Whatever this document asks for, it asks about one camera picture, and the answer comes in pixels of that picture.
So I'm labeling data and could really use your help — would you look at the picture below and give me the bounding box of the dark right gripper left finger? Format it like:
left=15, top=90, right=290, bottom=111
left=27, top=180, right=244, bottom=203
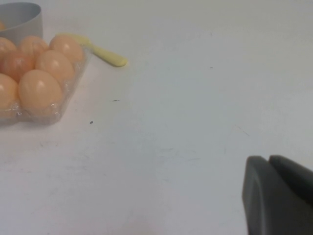
left=241, top=155, right=313, bottom=235

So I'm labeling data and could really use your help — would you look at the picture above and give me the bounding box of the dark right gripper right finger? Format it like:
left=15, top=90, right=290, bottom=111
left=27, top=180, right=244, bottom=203
left=268, top=154, right=313, bottom=196

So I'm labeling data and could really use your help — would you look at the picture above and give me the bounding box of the clear plastic egg tray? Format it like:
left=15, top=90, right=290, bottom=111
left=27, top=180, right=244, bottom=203
left=0, top=46, right=92, bottom=125

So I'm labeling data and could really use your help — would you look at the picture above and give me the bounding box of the darker orange egg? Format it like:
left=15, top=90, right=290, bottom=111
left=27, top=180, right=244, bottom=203
left=1, top=50, right=35, bottom=83

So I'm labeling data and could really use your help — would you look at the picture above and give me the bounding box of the yellow plastic knife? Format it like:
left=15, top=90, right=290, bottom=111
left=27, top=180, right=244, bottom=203
left=55, top=33, right=129, bottom=67

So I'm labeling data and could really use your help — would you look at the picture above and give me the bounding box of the grey round bowl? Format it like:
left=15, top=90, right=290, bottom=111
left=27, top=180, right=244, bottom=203
left=0, top=2, right=44, bottom=47

